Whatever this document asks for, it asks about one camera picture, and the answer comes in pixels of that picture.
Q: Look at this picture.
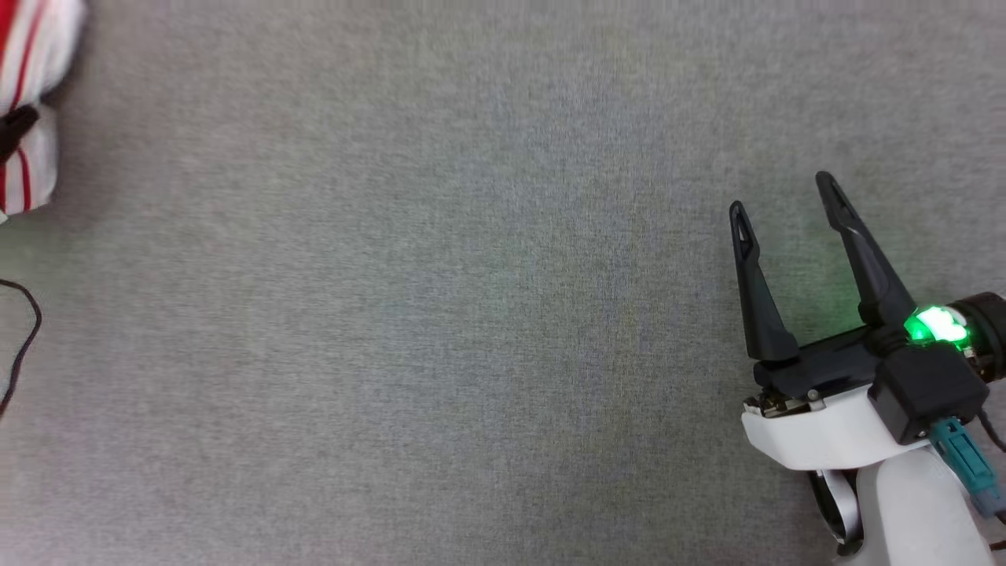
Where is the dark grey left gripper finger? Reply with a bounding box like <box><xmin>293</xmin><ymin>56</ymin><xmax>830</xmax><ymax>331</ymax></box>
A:
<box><xmin>0</xmin><ymin>105</ymin><xmax>40</xmax><ymax>164</ymax></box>

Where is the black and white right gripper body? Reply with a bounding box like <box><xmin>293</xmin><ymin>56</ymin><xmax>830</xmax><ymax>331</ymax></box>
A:
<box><xmin>742</xmin><ymin>292</ymin><xmax>1006</xmax><ymax>472</ymax></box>

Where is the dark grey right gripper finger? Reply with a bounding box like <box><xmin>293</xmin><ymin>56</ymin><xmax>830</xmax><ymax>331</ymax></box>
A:
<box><xmin>815</xmin><ymin>171</ymin><xmax>917</xmax><ymax>329</ymax></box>
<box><xmin>729</xmin><ymin>201</ymin><xmax>799</xmax><ymax>364</ymax></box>

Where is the red and white garment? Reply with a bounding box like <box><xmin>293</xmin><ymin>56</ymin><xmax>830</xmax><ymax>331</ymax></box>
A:
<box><xmin>0</xmin><ymin>0</ymin><xmax>86</xmax><ymax>225</ymax></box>

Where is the grey fabric sofa cushion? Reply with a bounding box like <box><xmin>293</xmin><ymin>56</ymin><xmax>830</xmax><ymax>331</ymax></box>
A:
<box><xmin>0</xmin><ymin>0</ymin><xmax>1006</xmax><ymax>566</ymax></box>

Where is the teal cable connector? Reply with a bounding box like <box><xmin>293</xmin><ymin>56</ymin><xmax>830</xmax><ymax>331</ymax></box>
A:
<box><xmin>930</xmin><ymin>417</ymin><xmax>1006</xmax><ymax>521</ymax></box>

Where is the thin black cable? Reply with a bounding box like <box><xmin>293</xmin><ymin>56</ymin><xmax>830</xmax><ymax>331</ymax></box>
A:
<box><xmin>975</xmin><ymin>407</ymin><xmax>1006</xmax><ymax>455</ymax></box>
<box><xmin>0</xmin><ymin>278</ymin><xmax>42</xmax><ymax>419</ymax></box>

